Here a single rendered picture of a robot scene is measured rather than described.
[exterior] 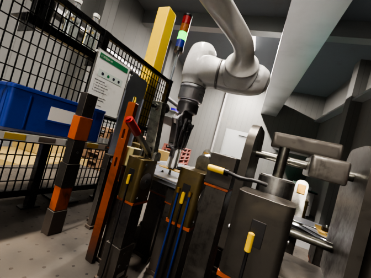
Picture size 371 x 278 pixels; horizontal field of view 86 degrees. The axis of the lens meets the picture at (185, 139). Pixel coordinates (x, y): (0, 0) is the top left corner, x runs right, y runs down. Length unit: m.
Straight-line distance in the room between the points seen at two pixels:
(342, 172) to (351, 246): 0.10
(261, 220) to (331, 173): 0.13
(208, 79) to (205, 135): 8.15
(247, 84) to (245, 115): 8.11
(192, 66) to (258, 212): 0.53
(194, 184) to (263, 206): 0.17
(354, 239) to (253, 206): 0.14
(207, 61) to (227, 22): 0.18
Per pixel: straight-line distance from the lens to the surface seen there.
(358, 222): 0.36
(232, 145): 8.57
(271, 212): 0.29
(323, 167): 0.37
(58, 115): 0.81
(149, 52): 1.54
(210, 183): 0.39
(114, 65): 1.18
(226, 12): 0.55
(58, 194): 0.82
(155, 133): 0.56
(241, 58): 0.62
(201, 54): 0.72
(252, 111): 8.81
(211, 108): 8.99
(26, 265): 0.75
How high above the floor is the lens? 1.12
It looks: 1 degrees up
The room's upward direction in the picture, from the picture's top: 15 degrees clockwise
